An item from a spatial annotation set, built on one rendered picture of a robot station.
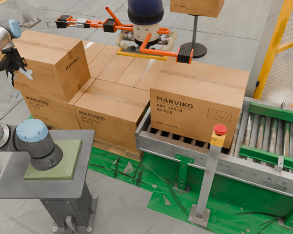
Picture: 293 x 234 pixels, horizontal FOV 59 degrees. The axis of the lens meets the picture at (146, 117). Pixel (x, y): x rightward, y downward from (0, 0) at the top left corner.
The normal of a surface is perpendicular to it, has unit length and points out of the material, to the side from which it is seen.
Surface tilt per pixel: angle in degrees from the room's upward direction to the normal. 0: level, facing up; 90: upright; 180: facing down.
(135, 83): 0
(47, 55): 0
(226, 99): 0
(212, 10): 90
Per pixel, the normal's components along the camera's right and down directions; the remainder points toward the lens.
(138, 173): -0.04, -0.70
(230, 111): -0.38, 0.67
